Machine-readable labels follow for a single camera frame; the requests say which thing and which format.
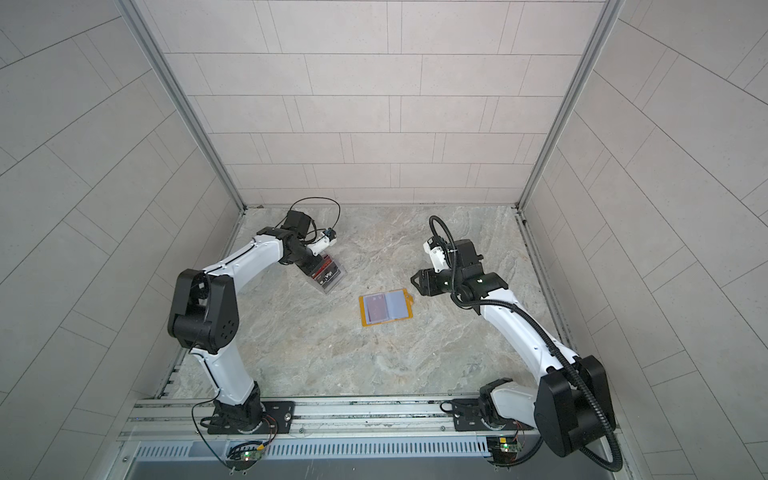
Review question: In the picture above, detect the right black corrugated cable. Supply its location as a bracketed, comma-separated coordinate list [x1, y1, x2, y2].
[428, 214, 624, 473]

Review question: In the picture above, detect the right green circuit board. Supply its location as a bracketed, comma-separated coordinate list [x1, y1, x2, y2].
[486, 437, 520, 467]

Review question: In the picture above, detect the yellow leather card holder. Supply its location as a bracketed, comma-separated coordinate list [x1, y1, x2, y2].
[359, 288, 414, 327]

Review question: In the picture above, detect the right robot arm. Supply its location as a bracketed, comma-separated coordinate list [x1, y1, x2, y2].
[411, 235, 623, 472]

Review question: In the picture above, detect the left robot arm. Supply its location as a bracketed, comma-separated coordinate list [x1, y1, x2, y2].
[167, 209, 336, 433]

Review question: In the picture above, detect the left camera black cable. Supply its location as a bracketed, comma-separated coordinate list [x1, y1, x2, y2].
[287, 196, 342, 241]

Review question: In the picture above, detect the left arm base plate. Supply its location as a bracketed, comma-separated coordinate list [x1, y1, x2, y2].
[199, 401, 296, 435]

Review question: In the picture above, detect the aluminium mounting rail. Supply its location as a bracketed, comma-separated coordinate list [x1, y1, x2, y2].
[117, 394, 538, 441]

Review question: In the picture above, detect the clear plastic card box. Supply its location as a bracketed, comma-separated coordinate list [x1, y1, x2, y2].
[300, 253, 345, 294]

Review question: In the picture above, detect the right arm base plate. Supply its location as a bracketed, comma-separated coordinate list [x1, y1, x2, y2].
[440, 398, 533, 432]

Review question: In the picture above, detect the red white card in box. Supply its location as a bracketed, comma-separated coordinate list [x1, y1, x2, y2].
[310, 254, 339, 285]

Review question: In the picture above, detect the left green circuit board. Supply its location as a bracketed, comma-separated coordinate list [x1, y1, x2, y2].
[226, 441, 266, 472]

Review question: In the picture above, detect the green circuit board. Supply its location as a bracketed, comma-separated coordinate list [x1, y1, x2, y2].
[486, 437, 520, 467]
[226, 441, 266, 472]

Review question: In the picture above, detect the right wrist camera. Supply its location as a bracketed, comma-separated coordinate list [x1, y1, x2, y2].
[423, 237, 450, 273]

